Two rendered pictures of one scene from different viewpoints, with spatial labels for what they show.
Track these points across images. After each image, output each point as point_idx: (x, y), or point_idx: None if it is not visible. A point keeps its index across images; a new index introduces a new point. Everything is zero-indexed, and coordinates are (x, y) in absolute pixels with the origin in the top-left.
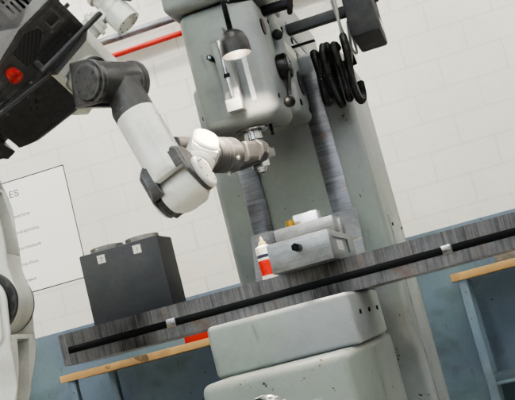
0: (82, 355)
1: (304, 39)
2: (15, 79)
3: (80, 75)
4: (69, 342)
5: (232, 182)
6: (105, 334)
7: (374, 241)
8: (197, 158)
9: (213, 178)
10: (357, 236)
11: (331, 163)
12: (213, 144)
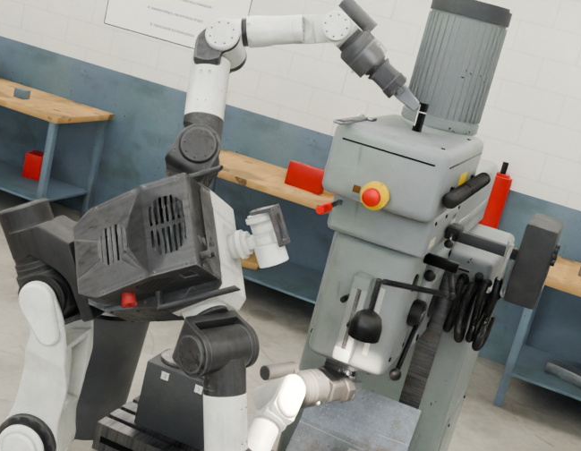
0: (109, 450)
1: (477, 200)
2: (127, 306)
3: (188, 344)
4: (103, 433)
5: None
6: (134, 448)
7: (419, 446)
8: None
9: None
10: (405, 441)
11: (422, 361)
12: (294, 410)
